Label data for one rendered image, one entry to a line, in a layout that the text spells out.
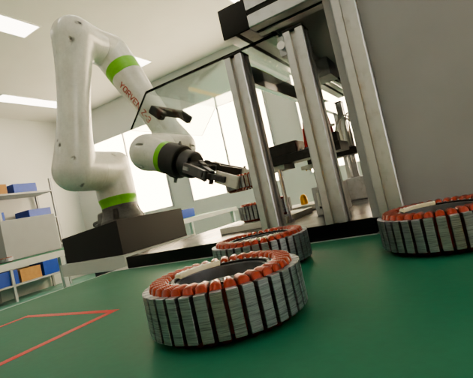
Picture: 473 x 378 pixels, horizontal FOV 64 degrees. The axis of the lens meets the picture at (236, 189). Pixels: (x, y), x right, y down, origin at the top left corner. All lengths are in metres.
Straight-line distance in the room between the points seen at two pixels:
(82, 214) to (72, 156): 7.63
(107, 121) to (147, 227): 6.93
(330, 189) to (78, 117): 0.87
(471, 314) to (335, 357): 0.07
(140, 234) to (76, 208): 7.58
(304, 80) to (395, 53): 0.12
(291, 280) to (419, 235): 0.14
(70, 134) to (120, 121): 6.65
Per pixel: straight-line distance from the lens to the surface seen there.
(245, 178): 0.87
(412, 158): 0.52
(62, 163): 1.21
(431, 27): 0.54
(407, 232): 0.35
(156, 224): 1.27
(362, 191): 0.95
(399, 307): 0.25
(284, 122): 5.89
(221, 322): 0.23
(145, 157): 1.08
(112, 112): 8.03
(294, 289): 0.25
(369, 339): 0.21
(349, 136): 0.97
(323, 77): 0.78
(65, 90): 1.25
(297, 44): 0.58
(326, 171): 0.55
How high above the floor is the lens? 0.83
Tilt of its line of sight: 2 degrees up
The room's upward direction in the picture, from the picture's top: 13 degrees counter-clockwise
